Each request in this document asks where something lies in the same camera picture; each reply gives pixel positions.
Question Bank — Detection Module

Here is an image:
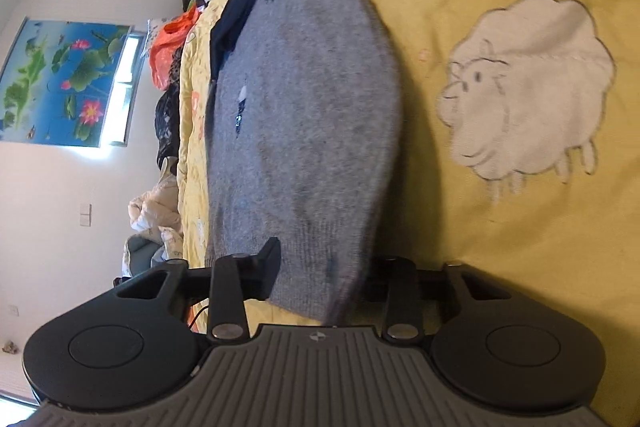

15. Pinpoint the black cable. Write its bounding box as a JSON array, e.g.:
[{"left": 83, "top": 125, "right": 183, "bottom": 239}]
[{"left": 187, "top": 304, "right": 211, "bottom": 334}]

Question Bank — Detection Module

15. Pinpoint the orange plastic bag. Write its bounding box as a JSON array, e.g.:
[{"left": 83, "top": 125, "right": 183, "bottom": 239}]
[{"left": 148, "top": 9, "right": 202, "bottom": 90}]

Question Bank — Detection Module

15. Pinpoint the floral pillow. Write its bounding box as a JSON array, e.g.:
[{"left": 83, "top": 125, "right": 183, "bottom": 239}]
[{"left": 146, "top": 18, "right": 173, "bottom": 58}]

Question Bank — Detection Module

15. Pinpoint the window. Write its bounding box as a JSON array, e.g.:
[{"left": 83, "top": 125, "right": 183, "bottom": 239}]
[{"left": 102, "top": 34, "right": 147, "bottom": 148}]

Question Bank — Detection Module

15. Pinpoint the grey sweater with navy sleeves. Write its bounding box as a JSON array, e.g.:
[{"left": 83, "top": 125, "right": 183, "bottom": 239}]
[{"left": 202, "top": 0, "right": 404, "bottom": 326}]

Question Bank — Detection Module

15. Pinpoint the white quilt bundle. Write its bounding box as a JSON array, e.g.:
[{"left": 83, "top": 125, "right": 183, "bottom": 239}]
[{"left": 127, "top": 176, "right": 184, "bottom": 269}]

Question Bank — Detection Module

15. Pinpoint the leopard print cloth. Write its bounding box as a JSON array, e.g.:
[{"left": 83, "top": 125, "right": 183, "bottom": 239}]
[{"left": 168, "top": 47, "right": 185, "bottom": 88}]

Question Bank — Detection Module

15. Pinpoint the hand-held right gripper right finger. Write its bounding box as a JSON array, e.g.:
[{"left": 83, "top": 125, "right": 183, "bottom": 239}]
[{"left": 364, "top": 256, "right": 507, "bottom": 344}]

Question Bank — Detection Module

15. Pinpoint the lotus flower window blind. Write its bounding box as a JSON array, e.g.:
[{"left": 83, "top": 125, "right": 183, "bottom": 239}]
[{"left": 0, "top": 19, "right": 134, "bottom": 144}]

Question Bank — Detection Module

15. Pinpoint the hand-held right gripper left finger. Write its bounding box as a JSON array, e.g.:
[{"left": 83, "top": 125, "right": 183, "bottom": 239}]
[{"left": 114, "top": 237, "right": 282, "bottom": 344}]

